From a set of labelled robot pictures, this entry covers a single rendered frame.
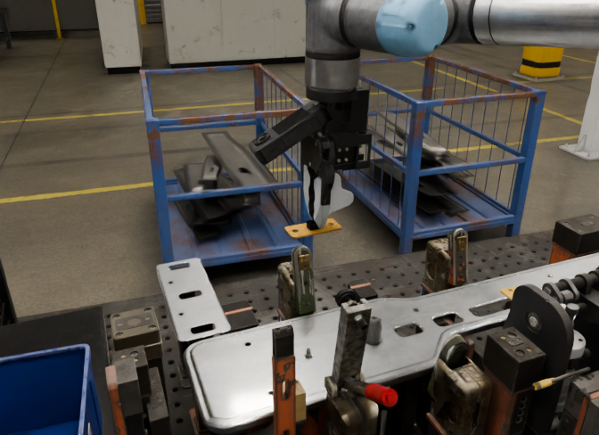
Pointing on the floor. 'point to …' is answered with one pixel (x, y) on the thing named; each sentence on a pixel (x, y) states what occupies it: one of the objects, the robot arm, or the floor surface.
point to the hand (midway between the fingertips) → (314, 217)
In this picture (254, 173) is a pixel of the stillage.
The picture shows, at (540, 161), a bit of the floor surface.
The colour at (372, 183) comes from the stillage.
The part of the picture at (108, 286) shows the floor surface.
